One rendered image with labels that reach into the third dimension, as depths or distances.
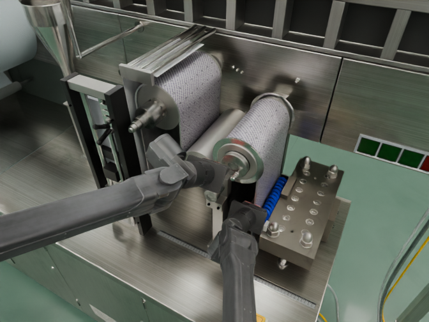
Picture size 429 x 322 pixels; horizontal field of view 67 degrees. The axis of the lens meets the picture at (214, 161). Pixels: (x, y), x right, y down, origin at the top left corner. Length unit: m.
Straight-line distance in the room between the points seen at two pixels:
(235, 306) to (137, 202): 0.25
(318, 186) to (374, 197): 1.60
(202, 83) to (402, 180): 2.27
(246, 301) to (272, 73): 0.70
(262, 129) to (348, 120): 0.31
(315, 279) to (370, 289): 1.17
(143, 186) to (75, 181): 0.84
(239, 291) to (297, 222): 0.44
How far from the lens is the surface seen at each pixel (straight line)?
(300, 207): 1.06
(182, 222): 1.16
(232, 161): 0.84
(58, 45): 1.22
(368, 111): 1.05
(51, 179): 1.46
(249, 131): 0.85
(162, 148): 0.68
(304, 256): 0.96
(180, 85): 0.89
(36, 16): 1.18
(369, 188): 2.78
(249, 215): 0.86
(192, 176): 0.65
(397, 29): 0.97
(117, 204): 0.56
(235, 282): 0.65
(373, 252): 2.39
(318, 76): 1.03
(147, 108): 0.86
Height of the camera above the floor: 1.81
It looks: 41 degrees down
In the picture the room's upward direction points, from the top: straight up
